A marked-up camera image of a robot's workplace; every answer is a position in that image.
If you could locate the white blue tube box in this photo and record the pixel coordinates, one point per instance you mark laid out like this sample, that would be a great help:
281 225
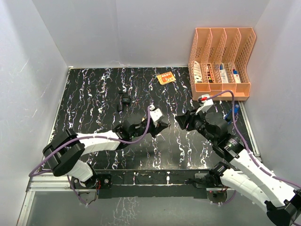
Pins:
223 74

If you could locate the red black marker items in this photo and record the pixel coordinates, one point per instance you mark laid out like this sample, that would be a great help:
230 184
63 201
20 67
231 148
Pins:
209 73

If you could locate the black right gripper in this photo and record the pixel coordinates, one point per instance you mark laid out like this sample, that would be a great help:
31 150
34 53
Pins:
186 120

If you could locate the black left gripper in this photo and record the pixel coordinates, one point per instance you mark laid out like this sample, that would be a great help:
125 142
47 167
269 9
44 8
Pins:
157 127

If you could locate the black padlock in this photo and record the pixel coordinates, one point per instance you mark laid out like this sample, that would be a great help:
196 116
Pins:
125 100

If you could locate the orange plastic file organizer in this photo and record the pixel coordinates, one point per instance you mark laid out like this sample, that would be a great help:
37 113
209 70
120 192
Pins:
218 62

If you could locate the white box in organizer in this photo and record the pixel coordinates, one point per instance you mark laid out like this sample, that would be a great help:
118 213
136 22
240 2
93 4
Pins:
197 72

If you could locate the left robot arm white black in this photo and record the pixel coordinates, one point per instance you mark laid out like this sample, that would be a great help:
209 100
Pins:
64 152

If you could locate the blue stapler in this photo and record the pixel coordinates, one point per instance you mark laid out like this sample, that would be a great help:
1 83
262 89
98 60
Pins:
232 114

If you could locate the orange card pack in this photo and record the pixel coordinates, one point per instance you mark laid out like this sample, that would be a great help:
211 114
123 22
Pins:
166 78

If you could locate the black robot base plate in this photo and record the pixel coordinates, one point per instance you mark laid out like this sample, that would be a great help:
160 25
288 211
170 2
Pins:
152 183

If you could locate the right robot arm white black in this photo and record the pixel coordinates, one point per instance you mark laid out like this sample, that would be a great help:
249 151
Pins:
242 171

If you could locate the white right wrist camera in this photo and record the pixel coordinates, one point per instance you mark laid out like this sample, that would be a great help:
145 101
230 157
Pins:
205 103

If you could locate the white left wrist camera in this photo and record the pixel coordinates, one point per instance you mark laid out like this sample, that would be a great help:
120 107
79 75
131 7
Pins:
156 115

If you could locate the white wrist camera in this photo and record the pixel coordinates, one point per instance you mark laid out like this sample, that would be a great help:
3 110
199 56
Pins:
156 115
205 103

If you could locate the blue red white box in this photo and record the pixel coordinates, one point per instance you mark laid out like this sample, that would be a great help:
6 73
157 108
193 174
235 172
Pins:
236 76

